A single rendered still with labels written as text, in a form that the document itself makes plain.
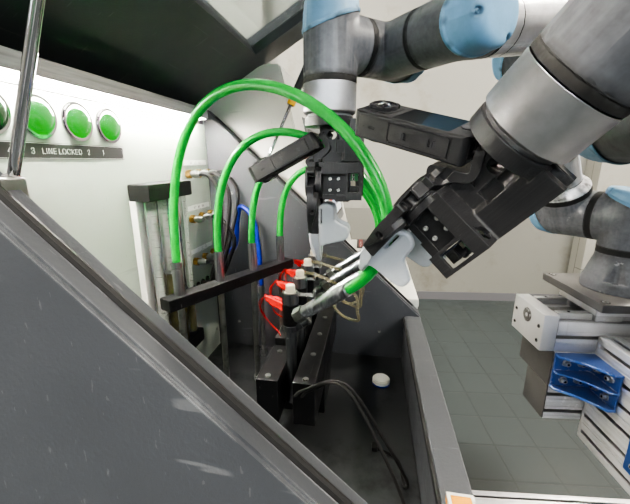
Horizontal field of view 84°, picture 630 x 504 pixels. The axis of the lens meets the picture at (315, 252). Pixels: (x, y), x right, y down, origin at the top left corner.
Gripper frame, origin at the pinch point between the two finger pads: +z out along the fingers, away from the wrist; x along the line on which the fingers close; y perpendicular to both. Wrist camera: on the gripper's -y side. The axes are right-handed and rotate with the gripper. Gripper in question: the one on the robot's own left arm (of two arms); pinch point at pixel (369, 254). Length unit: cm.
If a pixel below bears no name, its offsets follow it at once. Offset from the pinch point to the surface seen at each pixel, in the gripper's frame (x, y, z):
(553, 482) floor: 94, 109, 99
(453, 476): -2.2, 26.9, 12.0
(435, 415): 6.1, 23.4, 18.0
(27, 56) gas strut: -23.8, -20.9, -11.9
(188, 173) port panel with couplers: 5, -42, 30
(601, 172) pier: 341, 39, 69
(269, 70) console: 31, -52, 15
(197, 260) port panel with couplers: 1, -28, 44
